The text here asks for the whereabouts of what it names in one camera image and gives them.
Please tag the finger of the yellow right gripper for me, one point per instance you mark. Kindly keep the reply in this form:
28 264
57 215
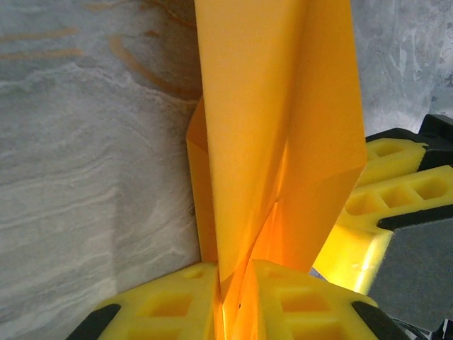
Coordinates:
393 159
354 255

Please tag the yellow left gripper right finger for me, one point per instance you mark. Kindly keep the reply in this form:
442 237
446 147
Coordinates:
311 311

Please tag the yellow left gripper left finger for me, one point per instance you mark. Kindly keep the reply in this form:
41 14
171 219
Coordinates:
166 311

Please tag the orange paper sheet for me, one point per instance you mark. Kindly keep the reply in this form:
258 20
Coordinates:
255 106

